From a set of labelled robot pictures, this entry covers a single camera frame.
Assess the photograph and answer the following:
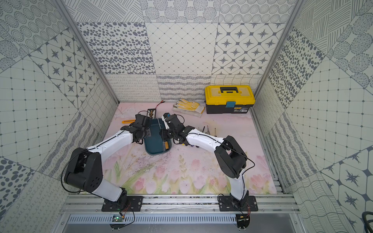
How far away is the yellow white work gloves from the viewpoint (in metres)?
1.17

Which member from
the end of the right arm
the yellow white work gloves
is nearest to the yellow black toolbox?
the yellow white work gloves

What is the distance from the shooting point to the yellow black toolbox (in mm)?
1031

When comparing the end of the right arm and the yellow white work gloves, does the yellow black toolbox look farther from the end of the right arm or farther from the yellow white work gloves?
the end of the right arm

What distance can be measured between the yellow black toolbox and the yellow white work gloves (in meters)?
0.12
